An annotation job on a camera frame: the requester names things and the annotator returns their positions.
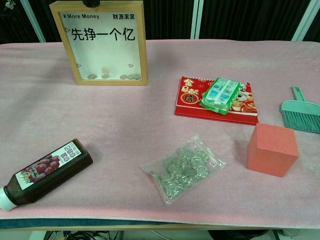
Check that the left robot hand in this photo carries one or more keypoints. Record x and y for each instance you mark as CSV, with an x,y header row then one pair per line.
x,y
91,2

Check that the teal hand brush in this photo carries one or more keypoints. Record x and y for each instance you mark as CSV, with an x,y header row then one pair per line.
x,y
300,115

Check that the pink table cloth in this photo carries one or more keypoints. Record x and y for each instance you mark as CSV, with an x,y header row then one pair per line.
x,y
125,112

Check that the red desk calendar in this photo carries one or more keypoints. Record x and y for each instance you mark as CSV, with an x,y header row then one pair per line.
x,y
190,100

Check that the green tissue pack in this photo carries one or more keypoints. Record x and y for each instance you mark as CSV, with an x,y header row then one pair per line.
x,y
220,96

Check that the dark grape juice bottle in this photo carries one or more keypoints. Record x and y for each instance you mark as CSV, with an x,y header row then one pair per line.
x,y
47,172

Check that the clear bag of coins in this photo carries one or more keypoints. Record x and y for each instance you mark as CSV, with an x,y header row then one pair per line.
x,y
182,170

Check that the pink cube block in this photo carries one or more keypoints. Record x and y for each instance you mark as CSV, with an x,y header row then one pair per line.
x,y
272,150

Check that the wooden framed coin box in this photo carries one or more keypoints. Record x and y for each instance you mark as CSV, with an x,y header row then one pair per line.
x,y
58,37

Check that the white partition post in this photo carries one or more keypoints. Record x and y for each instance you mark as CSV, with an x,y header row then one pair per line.
x,y
36,25
196,20
305,22

